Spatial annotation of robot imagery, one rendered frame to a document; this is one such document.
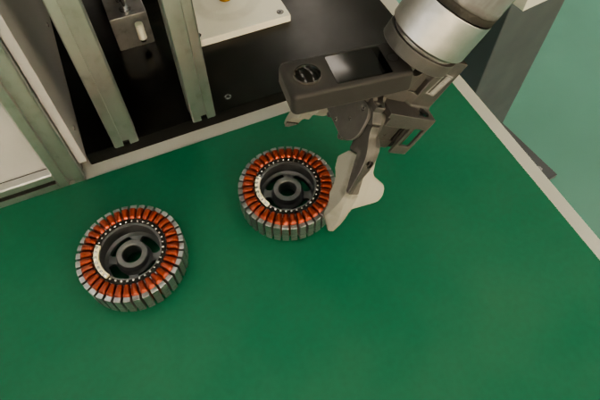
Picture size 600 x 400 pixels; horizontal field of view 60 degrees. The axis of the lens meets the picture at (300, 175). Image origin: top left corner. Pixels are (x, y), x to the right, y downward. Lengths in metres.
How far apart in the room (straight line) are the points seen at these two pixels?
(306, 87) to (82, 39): 0.24
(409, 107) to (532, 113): 1.34
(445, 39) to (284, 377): 0.35
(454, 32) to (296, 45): 0.35
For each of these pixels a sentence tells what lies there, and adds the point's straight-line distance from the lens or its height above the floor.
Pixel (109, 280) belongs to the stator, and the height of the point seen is 0.78.
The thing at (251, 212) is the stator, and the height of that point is 0.78.
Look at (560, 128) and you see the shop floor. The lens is 1.84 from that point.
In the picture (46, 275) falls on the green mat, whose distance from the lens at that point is 0.64.
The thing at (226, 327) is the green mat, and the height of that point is 0.75.
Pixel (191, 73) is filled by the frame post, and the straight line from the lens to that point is 0.62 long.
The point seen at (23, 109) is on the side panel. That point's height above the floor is 0.88.
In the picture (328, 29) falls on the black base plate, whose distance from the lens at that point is 0.78.
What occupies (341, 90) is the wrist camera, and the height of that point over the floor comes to 0.95.
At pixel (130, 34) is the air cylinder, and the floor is 0.79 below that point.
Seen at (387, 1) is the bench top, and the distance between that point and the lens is 0.88.
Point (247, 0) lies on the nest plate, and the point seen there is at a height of 0.78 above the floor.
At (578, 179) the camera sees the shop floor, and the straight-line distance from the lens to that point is 1.74.
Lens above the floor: 1.28
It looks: 56 degrees down
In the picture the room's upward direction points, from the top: straight up
